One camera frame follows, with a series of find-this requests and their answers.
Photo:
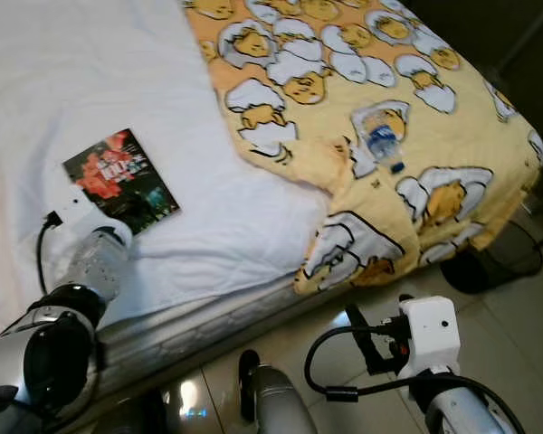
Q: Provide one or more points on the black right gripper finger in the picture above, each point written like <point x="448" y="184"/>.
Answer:
<point x="404" y="300"/>
<point x="364" y="339"/>

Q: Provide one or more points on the grey wardrobe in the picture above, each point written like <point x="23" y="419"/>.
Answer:
<point x="516" y="36"/>

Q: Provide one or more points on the yellow cartoon egg blanket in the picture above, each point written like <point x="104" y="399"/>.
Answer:
<point x="471" y="117"/>

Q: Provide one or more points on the grey robot right leg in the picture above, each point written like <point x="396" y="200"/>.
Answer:
<point x="276" y="402"/>

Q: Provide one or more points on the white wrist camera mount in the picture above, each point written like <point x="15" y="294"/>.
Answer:
<point x="430" y="330"/>
<point x="81" y="206"/>

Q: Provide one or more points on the book with red dark cover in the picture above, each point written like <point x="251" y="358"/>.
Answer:
<point x="109" y="167"/>

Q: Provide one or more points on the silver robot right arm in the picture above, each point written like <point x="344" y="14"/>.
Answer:
<point x="462" y="411"/>

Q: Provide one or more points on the white quilted bed sheet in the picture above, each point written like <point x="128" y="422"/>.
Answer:
<point x="72" y="72"/>

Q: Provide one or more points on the grey mattress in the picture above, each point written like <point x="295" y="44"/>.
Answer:
<point x="199" y="325"/>

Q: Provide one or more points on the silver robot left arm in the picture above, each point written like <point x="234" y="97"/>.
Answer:
<point x="100" y="271"/>

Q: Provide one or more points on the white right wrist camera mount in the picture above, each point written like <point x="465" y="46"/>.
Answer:
<point x="430" y="330"/>

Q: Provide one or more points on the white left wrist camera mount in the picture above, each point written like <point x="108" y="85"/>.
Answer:
<point x="81" y="206"/>

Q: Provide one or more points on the clear plastic water bottle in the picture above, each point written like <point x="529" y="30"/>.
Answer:
<point x="380" y="136"/>

